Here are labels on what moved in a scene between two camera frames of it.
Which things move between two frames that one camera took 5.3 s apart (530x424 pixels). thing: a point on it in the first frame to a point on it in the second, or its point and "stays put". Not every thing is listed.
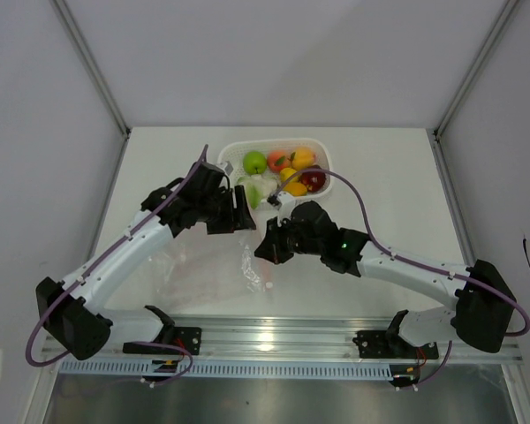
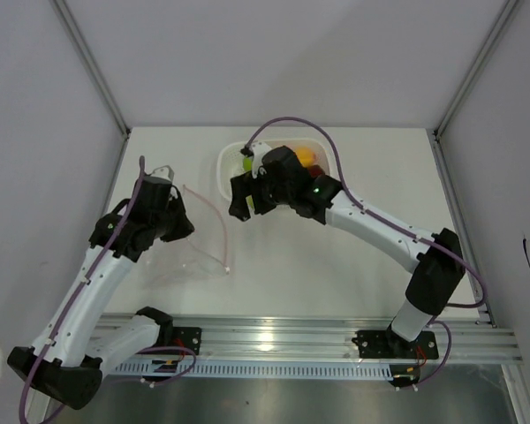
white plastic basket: x=232 y=156 stays put
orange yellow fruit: x=304 y=158 stays put
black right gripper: x=271 y=248 to x=244 y=186
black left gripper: x=238 y=218 to x=185 y=227
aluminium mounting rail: x=275 y=340 stays put
